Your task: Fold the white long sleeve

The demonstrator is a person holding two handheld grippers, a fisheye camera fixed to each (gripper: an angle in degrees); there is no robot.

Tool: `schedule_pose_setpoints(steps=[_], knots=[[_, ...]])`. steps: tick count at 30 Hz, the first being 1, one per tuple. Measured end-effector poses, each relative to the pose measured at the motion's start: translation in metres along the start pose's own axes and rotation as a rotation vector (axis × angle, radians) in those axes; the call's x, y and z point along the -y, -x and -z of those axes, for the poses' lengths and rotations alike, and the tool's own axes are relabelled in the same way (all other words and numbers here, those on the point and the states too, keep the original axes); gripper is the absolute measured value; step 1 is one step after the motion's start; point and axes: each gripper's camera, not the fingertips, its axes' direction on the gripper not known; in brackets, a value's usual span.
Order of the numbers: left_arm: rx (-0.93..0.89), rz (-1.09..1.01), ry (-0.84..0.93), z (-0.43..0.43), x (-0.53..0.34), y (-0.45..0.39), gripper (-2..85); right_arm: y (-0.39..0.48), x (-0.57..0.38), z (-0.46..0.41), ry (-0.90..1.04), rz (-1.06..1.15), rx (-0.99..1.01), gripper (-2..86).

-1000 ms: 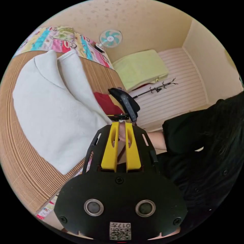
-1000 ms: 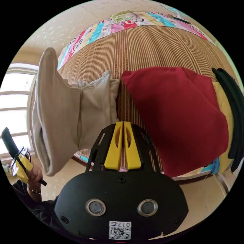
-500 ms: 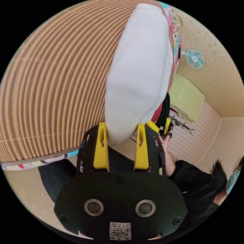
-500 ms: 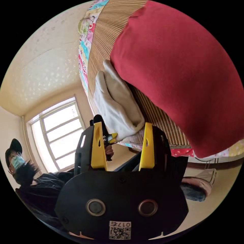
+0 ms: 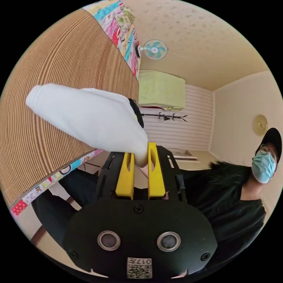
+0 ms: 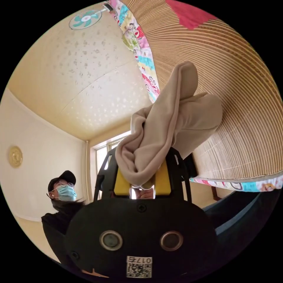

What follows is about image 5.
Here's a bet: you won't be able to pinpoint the round gold wall clock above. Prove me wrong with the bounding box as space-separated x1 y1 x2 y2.
254 114 268 136

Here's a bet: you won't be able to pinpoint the green cloth covered cupboard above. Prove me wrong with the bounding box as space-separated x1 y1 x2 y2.
138 70 186 111

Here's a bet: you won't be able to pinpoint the white and teal wall fan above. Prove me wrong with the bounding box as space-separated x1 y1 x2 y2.
135 39 168 60

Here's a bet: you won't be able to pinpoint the person's body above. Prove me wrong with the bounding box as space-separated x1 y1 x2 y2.
31 127 282 269

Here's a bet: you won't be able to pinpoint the bed with woven mat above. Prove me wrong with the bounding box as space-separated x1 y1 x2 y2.
0 0 142 218

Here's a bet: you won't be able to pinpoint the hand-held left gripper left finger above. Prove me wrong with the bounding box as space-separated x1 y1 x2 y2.
115 152 135 200

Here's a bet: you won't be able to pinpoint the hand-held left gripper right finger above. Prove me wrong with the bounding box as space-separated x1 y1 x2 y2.
147 142 166 200

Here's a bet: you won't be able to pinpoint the white long sleeve shirt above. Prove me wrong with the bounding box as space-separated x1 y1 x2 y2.
26 83 149 168

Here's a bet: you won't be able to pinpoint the black coat rack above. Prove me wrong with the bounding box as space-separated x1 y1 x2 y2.
141 112 189 122

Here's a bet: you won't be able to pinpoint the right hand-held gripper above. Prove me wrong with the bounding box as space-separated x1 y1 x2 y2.
128 98 144 129

